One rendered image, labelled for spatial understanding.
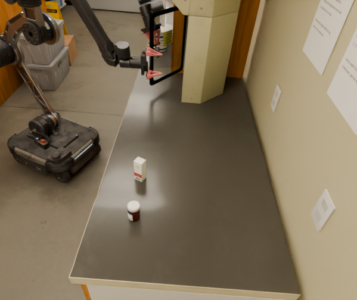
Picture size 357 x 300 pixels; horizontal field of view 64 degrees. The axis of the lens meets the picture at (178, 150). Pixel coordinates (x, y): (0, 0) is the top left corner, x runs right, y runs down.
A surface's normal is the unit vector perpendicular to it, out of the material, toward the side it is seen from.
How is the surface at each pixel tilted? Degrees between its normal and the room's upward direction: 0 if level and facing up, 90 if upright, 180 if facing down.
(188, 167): 0
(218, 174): 0
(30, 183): 0
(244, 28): 90
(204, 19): 90
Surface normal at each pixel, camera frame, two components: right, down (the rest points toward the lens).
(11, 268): 0.07, -0.75
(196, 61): -0.04, 0.65
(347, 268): -1.00, -0.08
